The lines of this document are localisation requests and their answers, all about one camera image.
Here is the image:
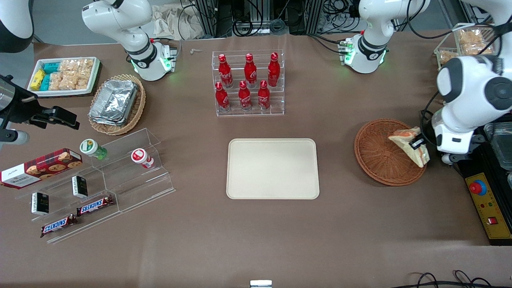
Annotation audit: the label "yellow control box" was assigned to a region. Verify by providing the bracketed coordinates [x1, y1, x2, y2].
[465, 172, 512, 240]

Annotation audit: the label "clear acrylic stepped shelf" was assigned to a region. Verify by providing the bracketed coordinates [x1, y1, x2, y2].
[14, 128, 176, 244]

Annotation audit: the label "red tartan cookie box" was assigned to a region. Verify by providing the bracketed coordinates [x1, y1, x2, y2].
[0, 148, 83, 190]

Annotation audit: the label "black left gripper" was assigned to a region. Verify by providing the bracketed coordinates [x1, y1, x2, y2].
[408, 136, 437, 156]

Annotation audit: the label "red cola bottle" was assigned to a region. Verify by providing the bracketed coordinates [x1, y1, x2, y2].
[218, 54, 234, 89]
[244, 53, 258, 88]
[215, 82, 231, 113]
[238, 80, 253, 112]
[257, 80, 271, 111]
[267, 52, 281, 88]

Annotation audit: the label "white snack tray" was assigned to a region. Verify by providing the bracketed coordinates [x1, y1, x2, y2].
[27, 57, 101, 98]

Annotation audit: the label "oval light wicker basket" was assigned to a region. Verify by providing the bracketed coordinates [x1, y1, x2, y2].
[88, 74, 146, 136]

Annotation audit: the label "black base cables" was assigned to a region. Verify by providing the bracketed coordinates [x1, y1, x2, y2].
[307, 33, 349, 55]

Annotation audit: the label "clear acrylic bottle rack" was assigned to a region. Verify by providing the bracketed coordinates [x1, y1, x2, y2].
[212, 49, 285, 117]

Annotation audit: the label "black equipment platform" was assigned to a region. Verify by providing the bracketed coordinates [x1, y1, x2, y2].
[452, 120, 512, 246]

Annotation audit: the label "triangular sandwich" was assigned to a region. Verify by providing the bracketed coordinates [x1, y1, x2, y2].
[388, 127, 431, 168]

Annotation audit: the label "snickers chocolate bar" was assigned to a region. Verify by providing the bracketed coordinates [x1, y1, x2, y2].
[76, 195, 115, 217]
[40, 214, 78, 238]

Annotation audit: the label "round brown wicker basket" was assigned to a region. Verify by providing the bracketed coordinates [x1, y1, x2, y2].
[354, 119, 428, 186]

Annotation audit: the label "white wire basket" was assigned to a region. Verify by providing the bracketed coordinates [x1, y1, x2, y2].
[434, 23, 501, 68]

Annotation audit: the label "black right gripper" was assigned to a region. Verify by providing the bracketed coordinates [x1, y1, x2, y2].
[3, 87, 81, 131]

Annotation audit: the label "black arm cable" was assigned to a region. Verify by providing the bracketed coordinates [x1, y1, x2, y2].
[406, 0, 505, 145]

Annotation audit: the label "stack of foil trays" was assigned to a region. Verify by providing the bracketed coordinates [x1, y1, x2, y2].
[89, 79, 139, 126]

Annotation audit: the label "red capped drink bottle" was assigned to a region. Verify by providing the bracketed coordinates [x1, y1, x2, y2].
[131, 148, 155, 170]

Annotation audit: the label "clear plastic container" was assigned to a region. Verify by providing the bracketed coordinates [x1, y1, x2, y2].
[484, 122, 512, 169]

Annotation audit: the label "yellow snack packet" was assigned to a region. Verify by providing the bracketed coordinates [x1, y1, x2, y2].
[30, 69, 46, 91]

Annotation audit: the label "green capped drink bottle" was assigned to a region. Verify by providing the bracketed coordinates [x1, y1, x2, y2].
[79, 138, 108, 161]

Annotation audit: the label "aluminium frame rack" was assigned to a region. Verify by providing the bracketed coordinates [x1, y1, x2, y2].
[194, 0, 360, 37]

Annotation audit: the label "beige rectangular tray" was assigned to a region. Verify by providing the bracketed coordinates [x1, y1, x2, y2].
[226, 138, 320, 200]

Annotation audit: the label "small black white box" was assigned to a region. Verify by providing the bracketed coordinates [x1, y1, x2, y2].
[72, 176, 89, 199]
[31, 192, 50, 216]

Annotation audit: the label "black floor cables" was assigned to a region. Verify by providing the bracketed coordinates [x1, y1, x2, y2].
[400, 270, 512, 288]

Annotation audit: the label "beige crumpled cloth bag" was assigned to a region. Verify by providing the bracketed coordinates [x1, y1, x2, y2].
[151, 3, 205, 40]

